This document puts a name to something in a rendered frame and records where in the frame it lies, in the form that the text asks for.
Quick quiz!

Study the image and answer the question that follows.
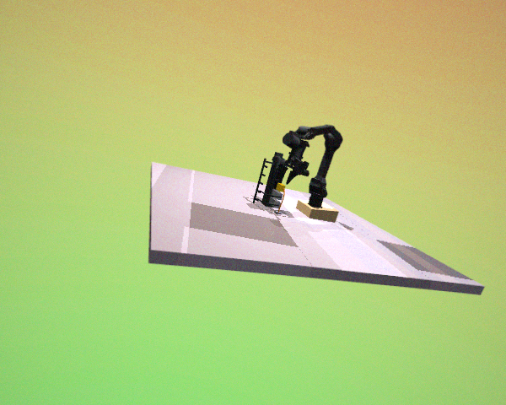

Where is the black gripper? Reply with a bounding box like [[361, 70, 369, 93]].
[[272, 150, 310, 184]]

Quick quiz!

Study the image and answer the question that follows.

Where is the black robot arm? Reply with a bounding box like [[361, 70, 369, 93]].
[[283, 125, 343, 208]]

